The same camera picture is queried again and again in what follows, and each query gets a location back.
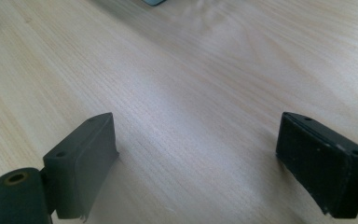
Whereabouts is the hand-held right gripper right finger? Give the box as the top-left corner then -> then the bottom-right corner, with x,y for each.
275,111 -> 358,219

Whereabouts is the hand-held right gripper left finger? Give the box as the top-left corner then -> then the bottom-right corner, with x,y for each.
42,112 -> 120,223

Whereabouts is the dark blue-grey flat object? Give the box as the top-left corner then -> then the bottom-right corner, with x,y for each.
141,0 -> 168,7

